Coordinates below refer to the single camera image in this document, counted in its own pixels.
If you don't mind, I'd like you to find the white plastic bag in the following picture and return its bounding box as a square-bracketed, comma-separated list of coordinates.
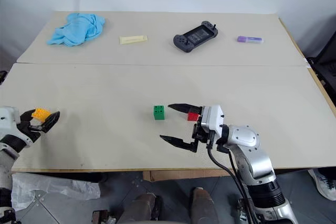
[11, 172, 101, 212]

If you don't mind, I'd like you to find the dark rounded shape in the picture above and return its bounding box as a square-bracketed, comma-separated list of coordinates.
[190, 187, 221, 224]
[122, 193, 163, 224]

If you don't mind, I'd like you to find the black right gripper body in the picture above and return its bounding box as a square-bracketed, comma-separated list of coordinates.
[193, 114, 218, 148]

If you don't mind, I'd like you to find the brown cardboard piece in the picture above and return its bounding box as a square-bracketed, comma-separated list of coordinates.
[142, 169, 237, 182]

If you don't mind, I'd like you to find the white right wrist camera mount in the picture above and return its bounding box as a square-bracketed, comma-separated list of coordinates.
[200, 104, 226, 133]

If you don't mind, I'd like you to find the purple marker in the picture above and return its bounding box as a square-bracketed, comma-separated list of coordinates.
[236, 35, 265, 45]

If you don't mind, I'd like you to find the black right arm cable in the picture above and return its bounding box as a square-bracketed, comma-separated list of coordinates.
[206, 138, 257, 224]

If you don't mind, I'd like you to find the green toy brick cube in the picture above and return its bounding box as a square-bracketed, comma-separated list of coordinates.
[153, 105, 166, 121]

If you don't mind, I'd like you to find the yellow toy brick cube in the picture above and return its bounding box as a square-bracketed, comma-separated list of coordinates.
[31, 107, 51, 123]

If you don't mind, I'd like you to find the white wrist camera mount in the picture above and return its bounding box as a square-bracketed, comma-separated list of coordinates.
[200, 104, 226, 133]
[0, 106, 34, 148]

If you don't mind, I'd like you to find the dark grey handheld game console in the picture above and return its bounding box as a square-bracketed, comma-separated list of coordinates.
[172, 20, 219, 54]

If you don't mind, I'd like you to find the light blue crumpled cloth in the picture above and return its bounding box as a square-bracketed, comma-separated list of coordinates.
[46, 12, 107, 48]

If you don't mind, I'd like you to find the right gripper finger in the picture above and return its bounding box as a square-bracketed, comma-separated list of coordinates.
[159, 134, 198, 154]
[167, 103, 204, 116]

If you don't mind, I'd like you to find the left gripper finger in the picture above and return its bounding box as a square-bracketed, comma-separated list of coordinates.
[20, 109, 36, 128]
[28, 111, 61, 134]

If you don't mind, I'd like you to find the white sneaker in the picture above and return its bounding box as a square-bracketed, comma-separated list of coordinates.
[307, 168, 336, 201]

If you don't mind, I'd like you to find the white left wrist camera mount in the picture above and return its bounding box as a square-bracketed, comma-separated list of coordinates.
[0, 106, 34, 148]

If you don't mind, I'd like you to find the cream flat packet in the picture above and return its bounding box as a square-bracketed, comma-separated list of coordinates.
[119, 35, 149, 45]

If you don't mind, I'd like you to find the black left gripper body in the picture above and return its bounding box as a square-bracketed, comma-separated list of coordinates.
[16, 120, 42, 142]

